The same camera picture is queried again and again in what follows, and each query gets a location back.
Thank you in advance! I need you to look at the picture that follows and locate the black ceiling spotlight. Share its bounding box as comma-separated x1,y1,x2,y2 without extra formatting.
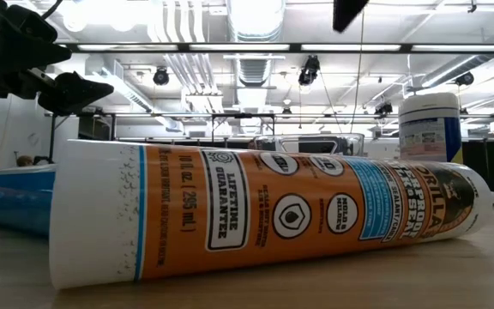
152,66,171,87
374,101,395,117
455,71,475,88

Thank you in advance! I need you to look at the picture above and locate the orange Gorilla sealant tube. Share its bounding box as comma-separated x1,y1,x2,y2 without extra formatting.
48,138,494,291

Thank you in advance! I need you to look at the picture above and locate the black background frame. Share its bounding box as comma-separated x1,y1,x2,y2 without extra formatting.
48,111,276,164

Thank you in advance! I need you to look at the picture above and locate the hanging black camera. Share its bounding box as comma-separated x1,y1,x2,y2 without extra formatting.
297,54,322,87

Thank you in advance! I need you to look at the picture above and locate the white blue wipes canister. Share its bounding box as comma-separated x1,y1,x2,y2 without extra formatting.
398,92,465,166

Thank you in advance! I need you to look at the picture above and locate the clear plastic bin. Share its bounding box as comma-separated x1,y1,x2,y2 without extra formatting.
253,132,366,158

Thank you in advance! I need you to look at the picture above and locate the silver ventilation duct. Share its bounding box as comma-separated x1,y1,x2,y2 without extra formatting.
226,0,287,88

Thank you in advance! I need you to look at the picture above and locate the blue silicone sealant tube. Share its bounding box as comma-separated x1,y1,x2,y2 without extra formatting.
0,164,57,237

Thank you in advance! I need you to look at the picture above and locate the thin hanging cable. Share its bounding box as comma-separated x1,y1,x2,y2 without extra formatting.
349,8,366,135

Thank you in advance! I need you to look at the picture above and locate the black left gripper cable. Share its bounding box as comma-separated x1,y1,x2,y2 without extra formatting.
40,0,64,21

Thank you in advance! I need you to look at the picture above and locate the overhead light bar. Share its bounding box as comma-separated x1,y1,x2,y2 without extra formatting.
56,41,494,55

